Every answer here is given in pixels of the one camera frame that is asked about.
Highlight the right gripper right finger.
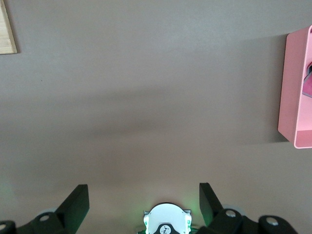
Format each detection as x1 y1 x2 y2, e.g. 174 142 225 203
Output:
199 182 260 234

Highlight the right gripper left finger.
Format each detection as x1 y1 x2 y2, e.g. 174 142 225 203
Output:
17 184 90 234

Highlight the dark red cloth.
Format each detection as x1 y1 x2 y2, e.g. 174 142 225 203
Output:
302 61 312 98

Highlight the bamboo cutting board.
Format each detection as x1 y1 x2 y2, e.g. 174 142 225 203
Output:
0 0 19 55

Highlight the pink plastic bin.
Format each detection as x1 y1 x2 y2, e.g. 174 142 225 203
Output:
277 24 312 150

